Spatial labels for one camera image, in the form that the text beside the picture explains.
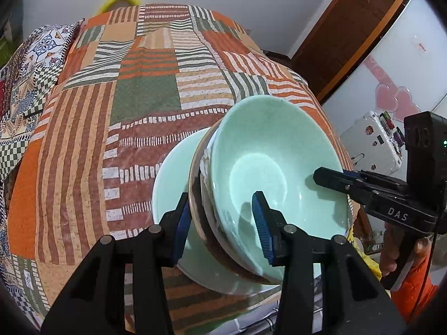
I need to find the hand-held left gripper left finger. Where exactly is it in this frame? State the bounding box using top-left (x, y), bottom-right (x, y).
top-left (41, 192), bottom-right (191, 335)

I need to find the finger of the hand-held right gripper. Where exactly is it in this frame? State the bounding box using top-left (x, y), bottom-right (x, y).
top-left (313, 167), bottom-right (376, 204)
top-left (344, 169), bottom-right (409, 191)

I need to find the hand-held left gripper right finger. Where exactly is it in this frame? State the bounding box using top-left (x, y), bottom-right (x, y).
top-left (251, 191), bottom-right (408, 335)

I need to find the purple plate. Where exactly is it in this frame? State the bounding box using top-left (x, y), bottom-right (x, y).
top-left (189, 136), bottom-right (273, 285)

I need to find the green plate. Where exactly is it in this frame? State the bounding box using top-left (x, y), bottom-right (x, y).
top-left (153, 128), bottom-right (322, 295)

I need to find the green bowl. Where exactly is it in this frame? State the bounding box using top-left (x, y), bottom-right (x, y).
top-left (206, 96), bottom-right (354, 285)

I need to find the person's right hand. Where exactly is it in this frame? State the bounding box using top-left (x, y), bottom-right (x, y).
top-left (379, 228), bottom-right (433, 280)

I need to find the white suitcase with stickers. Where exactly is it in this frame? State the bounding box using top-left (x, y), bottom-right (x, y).
top-left (339, 111), bottom-right (407, 175)

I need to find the yellow plastic bag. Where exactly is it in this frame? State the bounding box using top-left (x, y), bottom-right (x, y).
top-left (347, 234), bottom-right (383, 280)

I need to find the wooden wardrobe with white doors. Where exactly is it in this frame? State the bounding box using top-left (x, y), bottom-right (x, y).
top-left (314, 0), bottom-right (447, 168)

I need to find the striped patchwork blanket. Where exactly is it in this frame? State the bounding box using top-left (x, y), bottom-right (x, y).
top-left (7, 3), bottom-right (357, 325)

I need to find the printed floral quilt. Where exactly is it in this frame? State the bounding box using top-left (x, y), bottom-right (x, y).
top-left (0, 19), bottom-right (85, 322)

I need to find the yellow plush pillow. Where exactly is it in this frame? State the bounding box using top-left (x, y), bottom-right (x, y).
top-left (98, 0), bottom-right (142, 13)

